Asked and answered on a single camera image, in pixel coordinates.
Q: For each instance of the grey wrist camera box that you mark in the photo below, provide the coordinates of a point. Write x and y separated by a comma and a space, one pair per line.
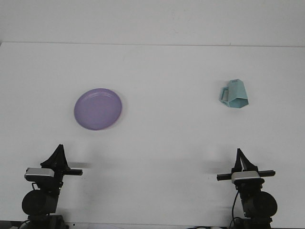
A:
39, 172
245, 176

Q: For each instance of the pale purple round plate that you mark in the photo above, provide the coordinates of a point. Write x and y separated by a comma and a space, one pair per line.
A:
97, 109

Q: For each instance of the pale blue faceted cup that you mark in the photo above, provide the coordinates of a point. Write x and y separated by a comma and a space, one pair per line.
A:
237, 94

